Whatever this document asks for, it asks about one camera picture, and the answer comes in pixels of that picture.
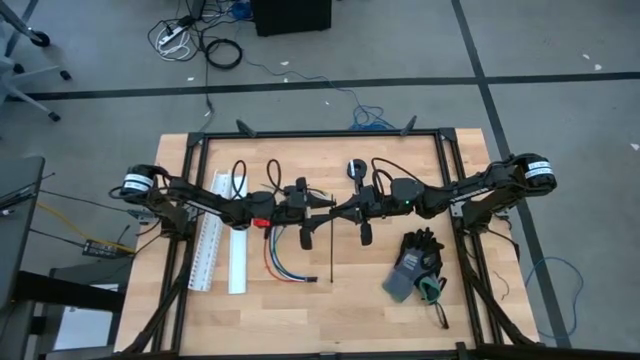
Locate black right camera cable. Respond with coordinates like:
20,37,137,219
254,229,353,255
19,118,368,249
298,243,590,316
370,156,427,199

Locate blue wire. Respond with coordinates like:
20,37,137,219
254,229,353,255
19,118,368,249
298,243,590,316
271,225,309,281

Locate white slotted cable duct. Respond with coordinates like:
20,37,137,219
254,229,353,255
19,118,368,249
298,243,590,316
187,169,236,293

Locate black camera cable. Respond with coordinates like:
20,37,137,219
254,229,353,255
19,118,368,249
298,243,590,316
266,158,282,197
370,156,427,199

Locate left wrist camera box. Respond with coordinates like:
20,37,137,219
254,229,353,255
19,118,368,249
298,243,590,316
282,192,307,211

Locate black floor cable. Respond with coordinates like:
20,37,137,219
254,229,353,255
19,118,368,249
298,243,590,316
199,64,217,120

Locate black stand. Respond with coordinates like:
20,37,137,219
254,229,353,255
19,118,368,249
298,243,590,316
0,269,127,360

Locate black computer case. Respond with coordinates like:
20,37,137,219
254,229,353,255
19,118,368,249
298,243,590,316
250,0,333,38

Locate black safety glasses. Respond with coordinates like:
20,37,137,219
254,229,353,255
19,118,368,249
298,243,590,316
428,298,451,331

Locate black coiled cable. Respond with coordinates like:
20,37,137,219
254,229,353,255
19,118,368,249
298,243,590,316
204,37,244,71

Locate small black round disc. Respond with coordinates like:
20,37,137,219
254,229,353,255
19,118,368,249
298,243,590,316
345,158,369,180

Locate blue floor cable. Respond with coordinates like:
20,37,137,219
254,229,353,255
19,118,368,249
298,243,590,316
523,255,586,342
242,57,397,133

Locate small black device box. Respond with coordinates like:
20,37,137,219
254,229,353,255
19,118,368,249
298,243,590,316
81,238,122,259

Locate yellow floor cable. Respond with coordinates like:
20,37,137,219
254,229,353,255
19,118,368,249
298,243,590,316
33,201,137,255

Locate white panel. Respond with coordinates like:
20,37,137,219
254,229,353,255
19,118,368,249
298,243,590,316
51,282,120,352

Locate black left camera cable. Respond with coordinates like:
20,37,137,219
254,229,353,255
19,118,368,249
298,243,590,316
266,158,282,197

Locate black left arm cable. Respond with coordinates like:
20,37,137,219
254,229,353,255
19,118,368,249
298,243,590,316
230,159,247,201

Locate printed grey work glove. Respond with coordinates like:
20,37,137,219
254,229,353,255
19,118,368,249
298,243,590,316
381,227,445,304

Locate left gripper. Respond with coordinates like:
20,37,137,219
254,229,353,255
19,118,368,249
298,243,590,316
277,177,336,251

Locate thin dark wire scrap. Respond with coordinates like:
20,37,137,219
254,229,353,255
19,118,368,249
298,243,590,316
491,270,512,302

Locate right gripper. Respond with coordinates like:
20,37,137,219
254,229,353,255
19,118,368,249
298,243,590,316
330,172,379,247

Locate white duct cover strip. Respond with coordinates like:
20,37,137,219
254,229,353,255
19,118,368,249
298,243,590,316
227,174,250,296

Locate black wire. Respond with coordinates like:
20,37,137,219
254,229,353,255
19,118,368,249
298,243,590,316
267,226,307,282

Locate dark desk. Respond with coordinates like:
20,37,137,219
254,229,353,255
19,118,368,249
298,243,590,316
0,155,47,311

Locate white power strip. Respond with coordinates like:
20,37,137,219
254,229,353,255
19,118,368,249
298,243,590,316
156,22,190,50

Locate black zip tie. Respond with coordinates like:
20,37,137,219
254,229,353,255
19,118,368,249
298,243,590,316
328,199,335,284

